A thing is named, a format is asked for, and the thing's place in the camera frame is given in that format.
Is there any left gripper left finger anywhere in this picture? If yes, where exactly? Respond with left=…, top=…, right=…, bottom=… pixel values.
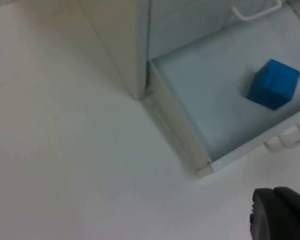
left=249, top=187, right=300, bottom=240

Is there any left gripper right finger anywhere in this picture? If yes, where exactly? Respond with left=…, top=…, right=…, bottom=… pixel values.
left=272, top=186, right=300, bottom=240

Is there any blue cube block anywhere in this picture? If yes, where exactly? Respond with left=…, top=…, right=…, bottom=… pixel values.
left=246, top=58, right=300, bottom=111

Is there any grey drawer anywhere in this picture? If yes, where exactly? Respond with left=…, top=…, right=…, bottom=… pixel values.
left=146, top=0, right=300, bottom=179

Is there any grey chest of drawers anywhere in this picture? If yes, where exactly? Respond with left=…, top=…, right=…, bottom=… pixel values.
left=76, top=0, right=295, bottom=101

